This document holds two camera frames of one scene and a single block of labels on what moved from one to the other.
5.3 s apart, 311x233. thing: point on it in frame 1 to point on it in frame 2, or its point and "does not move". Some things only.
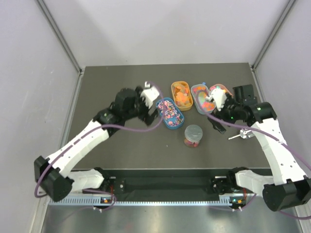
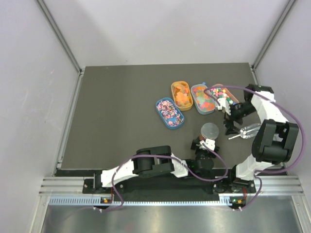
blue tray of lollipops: x=172 y=116 does not move
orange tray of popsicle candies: x=182 y=95 does not move
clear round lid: x=193 y=132 to x=210 y=130
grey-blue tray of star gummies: x=199 y=92 does not move
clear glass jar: x=191 y=144 to x=201 y=138
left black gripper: x=145 y=112 to x=201 y=148
